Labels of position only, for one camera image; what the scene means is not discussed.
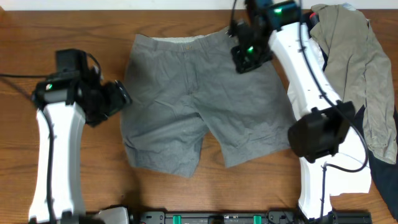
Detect grey shorts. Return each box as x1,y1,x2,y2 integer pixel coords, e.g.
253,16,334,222
121,30,295,177

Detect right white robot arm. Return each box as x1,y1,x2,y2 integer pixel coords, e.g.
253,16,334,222
228,1,360,223

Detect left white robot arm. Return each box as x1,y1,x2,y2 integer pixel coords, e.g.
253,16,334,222
28,72,131,223

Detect olive khaki garment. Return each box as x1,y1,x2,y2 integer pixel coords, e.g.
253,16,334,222
309,3,398,165

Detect white garment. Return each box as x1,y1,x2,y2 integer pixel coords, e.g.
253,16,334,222
285,37,373,197

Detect dark navy garment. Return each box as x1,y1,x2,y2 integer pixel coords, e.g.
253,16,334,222
300,11,398,220

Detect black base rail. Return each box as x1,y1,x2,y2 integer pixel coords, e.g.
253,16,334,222
86,210,373,224

